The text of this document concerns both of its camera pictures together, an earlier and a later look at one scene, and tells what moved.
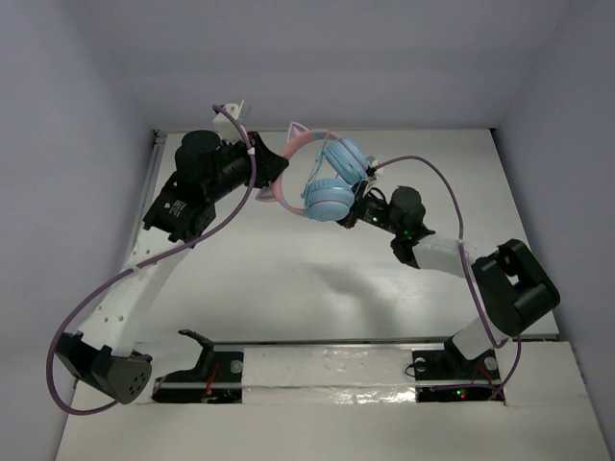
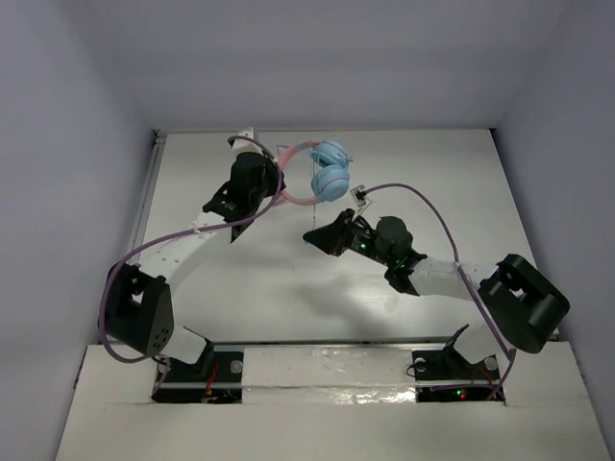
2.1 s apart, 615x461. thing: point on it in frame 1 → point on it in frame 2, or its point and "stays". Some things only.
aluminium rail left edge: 159,143 stays
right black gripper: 360,195 → 334,237
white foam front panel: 328,376 stays
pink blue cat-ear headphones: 346,159 → 330,172
